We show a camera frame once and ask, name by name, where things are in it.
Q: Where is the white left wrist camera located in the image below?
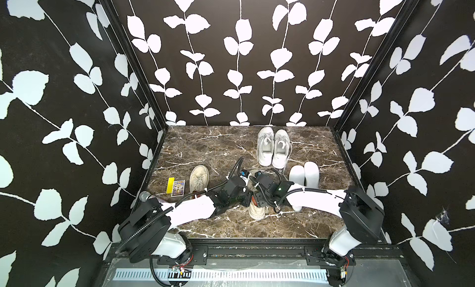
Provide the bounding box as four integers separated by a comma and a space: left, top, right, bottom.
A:
239, 169, 250, 180

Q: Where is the beige sneaker one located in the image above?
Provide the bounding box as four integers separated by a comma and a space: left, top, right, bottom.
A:
189, 165, 209, 193
247, 180, 267, 221

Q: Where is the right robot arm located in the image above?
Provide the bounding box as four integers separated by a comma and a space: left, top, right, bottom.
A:
248, 162, 385, 258

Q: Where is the small printed card pack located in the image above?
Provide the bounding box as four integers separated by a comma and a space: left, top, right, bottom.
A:
171, 180, 186, 197

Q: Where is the white shoe insole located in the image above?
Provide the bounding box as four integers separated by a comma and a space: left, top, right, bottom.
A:
304, 161, 320, 189
289, 165, 305, 211

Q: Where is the white slotted cable duct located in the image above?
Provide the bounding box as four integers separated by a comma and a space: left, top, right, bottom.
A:
112, 268, 329, 284

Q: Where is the yellow small box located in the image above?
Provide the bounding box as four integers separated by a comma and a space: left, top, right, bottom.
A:
166, 178, 174, 194

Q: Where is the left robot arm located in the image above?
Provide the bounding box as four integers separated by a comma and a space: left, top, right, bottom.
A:
115, 157, 253, 287

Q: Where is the white sneaker one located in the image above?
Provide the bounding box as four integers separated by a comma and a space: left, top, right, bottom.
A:
257, 126, 274, 166
272, 129, 292, 169

